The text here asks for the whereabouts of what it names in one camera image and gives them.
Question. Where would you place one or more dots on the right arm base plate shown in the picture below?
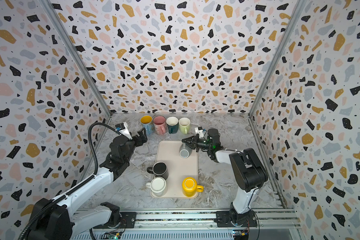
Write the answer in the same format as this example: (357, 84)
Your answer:
(231, 219)

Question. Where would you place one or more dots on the white mug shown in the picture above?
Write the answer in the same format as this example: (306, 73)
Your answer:
(158, 186)

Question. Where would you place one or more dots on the dark green mug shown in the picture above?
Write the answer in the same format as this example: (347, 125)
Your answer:
(172, 125)

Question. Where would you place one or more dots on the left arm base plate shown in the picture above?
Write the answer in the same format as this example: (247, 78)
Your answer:
(123, 220)

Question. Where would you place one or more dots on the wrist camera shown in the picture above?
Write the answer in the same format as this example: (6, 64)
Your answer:
(201, 132)
(122, 129)

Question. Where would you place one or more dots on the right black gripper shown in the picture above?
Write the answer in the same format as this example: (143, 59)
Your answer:
(194, 142)

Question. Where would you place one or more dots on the black mug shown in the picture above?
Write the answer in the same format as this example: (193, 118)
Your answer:
(159, 169)

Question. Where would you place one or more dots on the cream plastic tray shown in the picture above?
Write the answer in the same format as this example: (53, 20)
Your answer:
(179, 168)

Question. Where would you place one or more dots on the pink patterned mug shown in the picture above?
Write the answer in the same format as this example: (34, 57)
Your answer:
(160, 125)

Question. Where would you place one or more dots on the yellow mug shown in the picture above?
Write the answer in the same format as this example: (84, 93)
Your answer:
(191, 188)

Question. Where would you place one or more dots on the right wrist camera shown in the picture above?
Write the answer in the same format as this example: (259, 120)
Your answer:
(201, 132)

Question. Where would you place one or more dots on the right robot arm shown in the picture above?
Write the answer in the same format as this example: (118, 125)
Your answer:
(249, 173)

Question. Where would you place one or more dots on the light blue yellow-inside mug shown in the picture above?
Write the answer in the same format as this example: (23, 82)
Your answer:
(147, 122)

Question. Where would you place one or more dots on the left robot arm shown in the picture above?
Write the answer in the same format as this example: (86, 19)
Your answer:
(57, 219)

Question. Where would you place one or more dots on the grey mug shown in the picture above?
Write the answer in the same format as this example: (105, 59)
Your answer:
(185, 151)

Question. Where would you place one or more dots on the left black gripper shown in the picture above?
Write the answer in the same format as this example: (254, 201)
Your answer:
(142, 139)

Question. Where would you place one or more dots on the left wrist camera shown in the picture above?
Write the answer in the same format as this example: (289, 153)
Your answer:
(122, 129)

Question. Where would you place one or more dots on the light green mug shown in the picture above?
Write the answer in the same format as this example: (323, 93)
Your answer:
(185, 126)

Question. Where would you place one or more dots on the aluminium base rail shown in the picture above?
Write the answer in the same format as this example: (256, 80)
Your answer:
(198, 224)

